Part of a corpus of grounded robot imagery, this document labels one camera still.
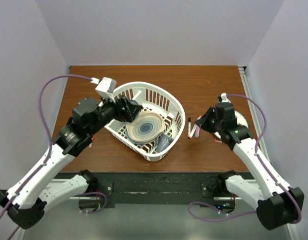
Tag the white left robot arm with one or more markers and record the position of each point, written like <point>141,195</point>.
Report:
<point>26,202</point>

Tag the white plastic dish basket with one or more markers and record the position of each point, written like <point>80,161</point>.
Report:
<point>155,99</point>

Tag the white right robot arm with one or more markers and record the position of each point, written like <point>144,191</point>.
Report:
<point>276,203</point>

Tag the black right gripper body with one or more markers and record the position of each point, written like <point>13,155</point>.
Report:
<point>218,123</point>

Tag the blue glass cup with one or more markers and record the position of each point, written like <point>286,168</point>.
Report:
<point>162,142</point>

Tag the white black marker pen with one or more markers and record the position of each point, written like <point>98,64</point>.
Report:
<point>189,127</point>

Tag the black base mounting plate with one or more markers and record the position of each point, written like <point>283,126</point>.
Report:
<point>161,188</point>

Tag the beige blue ringed plate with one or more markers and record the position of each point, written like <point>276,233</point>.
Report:
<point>147,126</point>

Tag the aluminium frame rail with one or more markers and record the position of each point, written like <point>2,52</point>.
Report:
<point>256,137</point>

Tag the pink highlighter pen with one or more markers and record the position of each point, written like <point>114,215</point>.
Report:
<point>197,132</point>

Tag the white red pen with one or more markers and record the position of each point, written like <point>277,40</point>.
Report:
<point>193,128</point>

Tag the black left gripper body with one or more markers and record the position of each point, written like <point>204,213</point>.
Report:
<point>111,110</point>

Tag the watermelon pattern plate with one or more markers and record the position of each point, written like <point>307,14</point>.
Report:
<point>241,120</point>

